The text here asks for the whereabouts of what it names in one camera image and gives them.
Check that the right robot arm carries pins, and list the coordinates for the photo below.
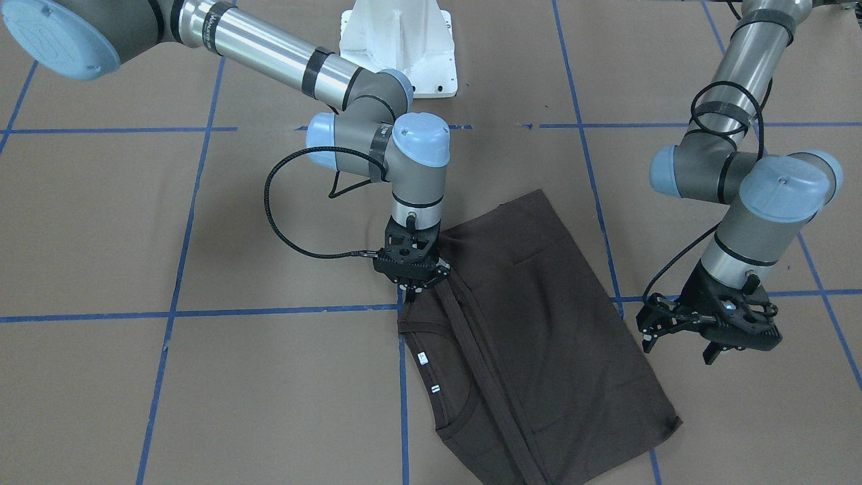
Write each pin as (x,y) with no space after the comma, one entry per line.
(368,128)

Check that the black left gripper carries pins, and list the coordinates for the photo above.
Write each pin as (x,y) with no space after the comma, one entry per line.
(693,291)

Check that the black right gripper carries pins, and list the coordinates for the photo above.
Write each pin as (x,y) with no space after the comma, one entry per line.
(441,273)

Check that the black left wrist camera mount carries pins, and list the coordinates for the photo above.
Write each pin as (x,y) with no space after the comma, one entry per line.
(750,317)

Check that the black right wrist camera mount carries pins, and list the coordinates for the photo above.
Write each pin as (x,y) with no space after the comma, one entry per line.
(391,258)

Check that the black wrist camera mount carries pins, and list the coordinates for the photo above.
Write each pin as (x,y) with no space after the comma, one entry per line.
(750,317)
(391,258)

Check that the dark brown t-shirt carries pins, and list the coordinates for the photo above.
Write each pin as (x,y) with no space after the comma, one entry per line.
(532,375)

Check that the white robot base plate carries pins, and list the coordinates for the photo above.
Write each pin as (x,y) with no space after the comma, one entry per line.
(413,37)

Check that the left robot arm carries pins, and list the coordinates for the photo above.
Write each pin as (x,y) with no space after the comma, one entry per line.
(722,159)

